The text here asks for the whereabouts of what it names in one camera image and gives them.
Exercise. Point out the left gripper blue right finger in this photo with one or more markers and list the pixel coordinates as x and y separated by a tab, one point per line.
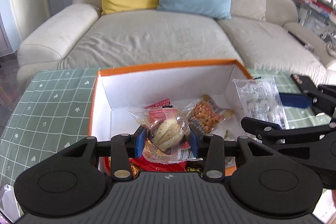
211	149

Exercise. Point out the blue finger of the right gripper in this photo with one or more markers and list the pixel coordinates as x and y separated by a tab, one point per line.
295	100

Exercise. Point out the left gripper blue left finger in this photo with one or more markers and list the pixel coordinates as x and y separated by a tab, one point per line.
124	147

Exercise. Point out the clear tray white balls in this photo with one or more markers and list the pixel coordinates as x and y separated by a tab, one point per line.
260	100

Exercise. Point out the small clear pastry packet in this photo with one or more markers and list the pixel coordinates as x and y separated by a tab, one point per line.
167	133

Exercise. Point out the red sauce meat packet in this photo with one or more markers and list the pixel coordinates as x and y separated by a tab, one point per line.
160	105

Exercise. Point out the large red snack bag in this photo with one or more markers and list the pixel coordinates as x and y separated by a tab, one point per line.
141	164

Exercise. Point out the peanut snack bag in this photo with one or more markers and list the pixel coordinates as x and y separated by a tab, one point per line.
207	115

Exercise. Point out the orange cardboard box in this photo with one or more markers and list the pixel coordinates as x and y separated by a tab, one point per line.
176	83

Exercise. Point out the green grid tablecloth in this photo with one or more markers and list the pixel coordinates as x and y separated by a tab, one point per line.
53	113

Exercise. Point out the cluttered white shelf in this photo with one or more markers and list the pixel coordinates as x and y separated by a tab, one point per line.
319	15

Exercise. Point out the beige sofa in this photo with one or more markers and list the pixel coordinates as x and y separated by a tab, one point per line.
80	36

